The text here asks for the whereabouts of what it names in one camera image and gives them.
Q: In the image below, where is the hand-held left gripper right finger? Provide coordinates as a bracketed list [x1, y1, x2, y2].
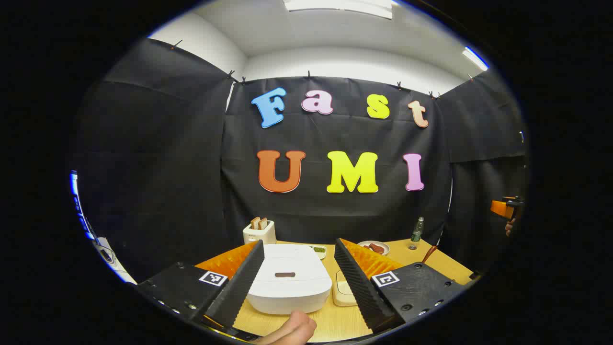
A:
[334, 238, 467, 334]

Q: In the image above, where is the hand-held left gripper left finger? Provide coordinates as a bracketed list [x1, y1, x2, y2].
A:
[136, 239, 265, 330]

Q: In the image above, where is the white rice cooker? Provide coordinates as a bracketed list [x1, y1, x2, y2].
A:
[247, 243, 332, 315]

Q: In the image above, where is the white round plate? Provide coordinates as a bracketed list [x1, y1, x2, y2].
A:
[357, 241, 390, 256]

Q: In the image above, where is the white toaster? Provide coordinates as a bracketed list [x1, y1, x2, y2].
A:
[243, 219, 277, 246]

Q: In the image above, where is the clear green label water bottle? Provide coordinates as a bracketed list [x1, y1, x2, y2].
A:
[409, 217, 425, 251]

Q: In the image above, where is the white side table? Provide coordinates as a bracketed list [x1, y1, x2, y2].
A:
[92, 237, 137, 285]

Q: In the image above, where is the black backdrop cloth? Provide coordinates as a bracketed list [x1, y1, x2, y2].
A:
[72, 38, 527, 283]

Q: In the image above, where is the ceiling light panel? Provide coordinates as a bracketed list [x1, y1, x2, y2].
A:
[462, 46, 489, 71]
[283, 0, 393, 20]

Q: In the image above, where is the lit computer monitor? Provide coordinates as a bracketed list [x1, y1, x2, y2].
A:
[69, 170, 96, 240]

